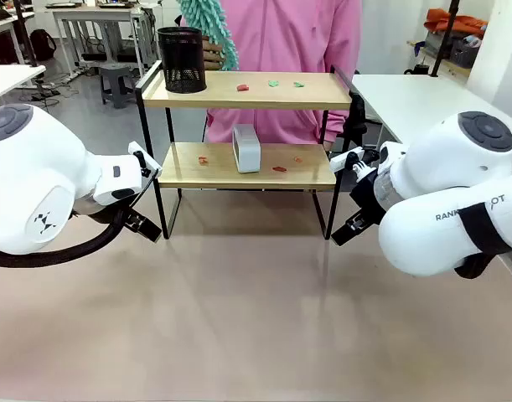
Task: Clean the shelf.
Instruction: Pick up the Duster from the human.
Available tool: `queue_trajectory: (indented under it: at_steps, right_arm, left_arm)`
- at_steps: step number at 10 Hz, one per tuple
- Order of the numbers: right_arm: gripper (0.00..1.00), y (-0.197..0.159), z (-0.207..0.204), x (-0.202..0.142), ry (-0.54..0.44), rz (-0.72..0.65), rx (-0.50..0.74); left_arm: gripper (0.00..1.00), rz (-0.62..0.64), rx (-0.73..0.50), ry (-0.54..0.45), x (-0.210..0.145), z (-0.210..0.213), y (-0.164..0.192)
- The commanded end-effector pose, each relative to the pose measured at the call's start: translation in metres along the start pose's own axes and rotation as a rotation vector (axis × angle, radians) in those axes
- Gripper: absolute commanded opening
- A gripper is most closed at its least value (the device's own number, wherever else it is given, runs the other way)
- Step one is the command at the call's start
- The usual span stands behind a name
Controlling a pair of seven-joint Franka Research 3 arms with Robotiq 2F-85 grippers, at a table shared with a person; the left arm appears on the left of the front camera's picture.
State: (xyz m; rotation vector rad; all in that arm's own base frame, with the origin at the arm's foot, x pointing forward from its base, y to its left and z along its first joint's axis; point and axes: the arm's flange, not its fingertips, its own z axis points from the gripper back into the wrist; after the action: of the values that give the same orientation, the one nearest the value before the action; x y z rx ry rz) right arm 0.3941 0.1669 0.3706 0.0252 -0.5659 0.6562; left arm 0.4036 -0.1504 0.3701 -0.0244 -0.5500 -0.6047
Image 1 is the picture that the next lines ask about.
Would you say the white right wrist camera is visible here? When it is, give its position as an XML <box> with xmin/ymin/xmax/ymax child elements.
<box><xmin>329</xmin><ymin>147</ymin><xmax>365</xmax><ymax>172</ymax></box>

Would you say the white desk with metal legs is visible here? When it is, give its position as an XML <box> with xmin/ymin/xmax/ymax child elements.
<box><xmin>44</xmin><ymin>0</ymin><xmax>159</xmax><ymax>80</ymax></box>

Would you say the person's right hand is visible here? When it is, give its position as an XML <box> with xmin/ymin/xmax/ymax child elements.
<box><xmin>202</xmin><ymin>36</ymin><xmax>228</xmax><ymax>71</ymax></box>

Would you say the white side table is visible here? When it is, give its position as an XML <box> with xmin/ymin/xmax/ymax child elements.
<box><xmin>0</xmin><ymin>64</ymin><xmax>47</xmax><ymax>106</ymax></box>

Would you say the orange cloth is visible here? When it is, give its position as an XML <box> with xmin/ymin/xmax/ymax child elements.
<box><xmin>424</xmin><ymin>8</ymin><xmax>489</xmax><ymax>34</ymax></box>

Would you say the black camera pole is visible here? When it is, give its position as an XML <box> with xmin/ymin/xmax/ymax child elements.
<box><xmin>430</xmin><ymin>0</ymin><xmax>462</xmax><ymax>79</ymax></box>
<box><xmin>13</xmin><ymin>0</ymin><xmax>39</xmax><ymax>68</ymax></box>

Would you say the teal microfiber duster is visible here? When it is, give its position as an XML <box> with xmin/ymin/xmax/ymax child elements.
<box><xmin>175</xmin><ymin>0</ymin><xmax>240</xmax><ymax>72</ymax></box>

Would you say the white rounded table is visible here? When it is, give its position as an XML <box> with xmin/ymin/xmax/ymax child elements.
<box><xmin>350</xmin><ymin>74</ymin><xmax>477</xmax><ymax>146</ymax></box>

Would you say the black strap on arm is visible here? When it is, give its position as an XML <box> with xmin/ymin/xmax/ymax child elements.
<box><xmin>453</xmin><ymin>200</ymin><xmax>512</xmax><ymax>281</ymax></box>

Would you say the black backpack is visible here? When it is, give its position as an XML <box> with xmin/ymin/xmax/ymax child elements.
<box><xmin>28</xmin><ymin>28</ymin><xmax>58</xmax><ymax>63</ymax></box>

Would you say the white rectangular speaker box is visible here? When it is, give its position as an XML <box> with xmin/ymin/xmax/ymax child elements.
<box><xmin>231</xmin><ymin>124</ymin><xmax>262</xmax><ymax>174</ymax></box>

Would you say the black chair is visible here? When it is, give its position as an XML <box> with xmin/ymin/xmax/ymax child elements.
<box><xmin>342</xmin><ymin>90</ymin><xmax>369</xmax><ymax>152</ymax></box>

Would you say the grey plastic stool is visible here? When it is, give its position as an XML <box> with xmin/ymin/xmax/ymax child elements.
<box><xmin>98</xmin><ymin>63</ymin><xmax>134</xmax><ymax>110</ymax></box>

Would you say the black storage basket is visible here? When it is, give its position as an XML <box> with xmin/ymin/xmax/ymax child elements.
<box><xmin>449</xmin><ymin>36</ymin><xmax>482</xmax><ymax>70</ymax></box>

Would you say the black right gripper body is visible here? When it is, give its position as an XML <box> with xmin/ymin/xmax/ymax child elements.
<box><xmin>349</xmin><ymin>167</ymin><xmax>385</xmax><ymax>223</ymax></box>

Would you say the two-tier wooden metal shelf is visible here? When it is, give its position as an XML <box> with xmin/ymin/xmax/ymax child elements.
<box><xmin>134</xmin><ymin>59</ymin><xmax>360</xmax><ymax>241</ymax></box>

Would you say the person in pink hoodie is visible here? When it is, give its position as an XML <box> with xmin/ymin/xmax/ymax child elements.
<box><xmin>178</xmin><ymin>0</ymin><xmax>363</xmax><ymax>146</ymax></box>

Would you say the black mesh pen holder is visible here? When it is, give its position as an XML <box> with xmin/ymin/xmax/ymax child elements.
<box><xmin>157</xmin><ymin>27</ymin><xmax>209</xmax><ymax>95</ymax></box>

